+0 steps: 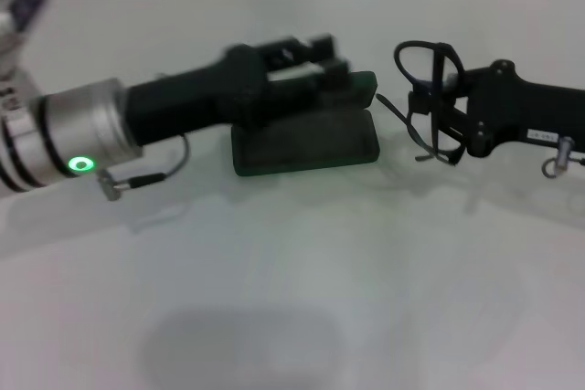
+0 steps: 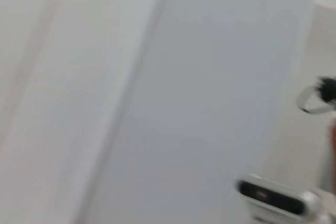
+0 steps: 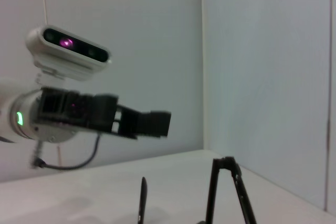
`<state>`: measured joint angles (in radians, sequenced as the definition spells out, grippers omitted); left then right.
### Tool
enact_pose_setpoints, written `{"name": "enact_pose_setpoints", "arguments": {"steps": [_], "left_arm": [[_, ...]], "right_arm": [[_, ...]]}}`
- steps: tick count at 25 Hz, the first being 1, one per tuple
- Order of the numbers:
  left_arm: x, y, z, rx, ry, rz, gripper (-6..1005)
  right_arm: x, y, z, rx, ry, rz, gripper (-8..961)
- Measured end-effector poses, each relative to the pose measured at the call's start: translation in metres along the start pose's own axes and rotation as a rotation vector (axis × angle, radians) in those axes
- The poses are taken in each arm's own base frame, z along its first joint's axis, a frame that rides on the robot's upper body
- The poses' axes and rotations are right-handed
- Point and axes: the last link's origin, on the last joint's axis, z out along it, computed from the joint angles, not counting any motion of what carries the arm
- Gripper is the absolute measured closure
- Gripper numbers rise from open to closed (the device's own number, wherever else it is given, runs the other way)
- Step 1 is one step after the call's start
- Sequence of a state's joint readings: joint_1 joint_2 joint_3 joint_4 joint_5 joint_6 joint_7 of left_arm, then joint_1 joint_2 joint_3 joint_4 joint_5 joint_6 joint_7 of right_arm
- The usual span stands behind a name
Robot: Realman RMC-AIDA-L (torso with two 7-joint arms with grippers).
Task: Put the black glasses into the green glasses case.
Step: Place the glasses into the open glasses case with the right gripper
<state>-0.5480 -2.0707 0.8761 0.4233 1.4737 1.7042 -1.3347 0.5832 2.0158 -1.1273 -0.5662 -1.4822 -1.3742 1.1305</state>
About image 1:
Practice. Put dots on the green glasses case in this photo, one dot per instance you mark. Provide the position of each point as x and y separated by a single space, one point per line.
301 143

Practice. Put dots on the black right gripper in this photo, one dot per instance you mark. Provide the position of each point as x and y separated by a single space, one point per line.
525 111

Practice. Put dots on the black glasses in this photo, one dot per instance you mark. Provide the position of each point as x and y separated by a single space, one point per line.
437 98

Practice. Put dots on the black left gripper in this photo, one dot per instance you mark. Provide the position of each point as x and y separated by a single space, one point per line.
196 98

